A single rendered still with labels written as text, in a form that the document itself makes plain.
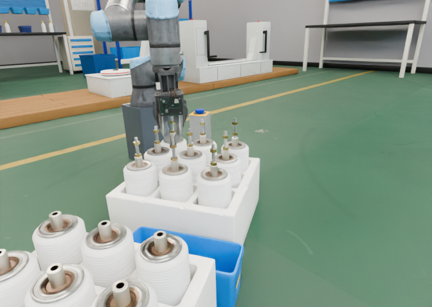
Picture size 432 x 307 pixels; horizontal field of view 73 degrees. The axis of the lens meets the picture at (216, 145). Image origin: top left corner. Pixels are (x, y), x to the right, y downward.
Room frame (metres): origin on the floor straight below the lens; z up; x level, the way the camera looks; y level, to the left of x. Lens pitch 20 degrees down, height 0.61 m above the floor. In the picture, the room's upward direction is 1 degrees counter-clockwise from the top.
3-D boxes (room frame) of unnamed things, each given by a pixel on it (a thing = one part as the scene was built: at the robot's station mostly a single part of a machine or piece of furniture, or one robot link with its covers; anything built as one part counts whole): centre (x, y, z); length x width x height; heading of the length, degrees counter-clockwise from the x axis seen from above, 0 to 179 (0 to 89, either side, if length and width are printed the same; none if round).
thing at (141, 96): (1.45, 0.35, 0.35); 0.15 x 0.15 x 0.10
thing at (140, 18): (0.84, 0.15, 0.64); 0.11 x 0.11 x 0.08; 8
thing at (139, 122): (1.45, 0.35, 0.15); 0.18 x 0.18 x 0.30; 44
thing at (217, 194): (0.72, 0.01, 0.16); 0.10 x 0.10 x 0.18
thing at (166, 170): (0.76, 0.12, 0.25); 0.08 x 0.08 x 0.01
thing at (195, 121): (1.17, 0.06, 0.16); 0.07 x 0.07 x 0.31; 72
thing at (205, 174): (0.72, 0.01, 0.25); 0.08 x 0.08 x 0.01
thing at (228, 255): (0.59, 0.09, 0.06); 0.30 x 0.11 x 0.12; 73
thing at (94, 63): (5.31, 2.04, 0.18); 0.50 x 0.41 x 0.37; 49
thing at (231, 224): (0.87, 0.08, 0.09); 0.39 x 0.39 x 0.18; 72
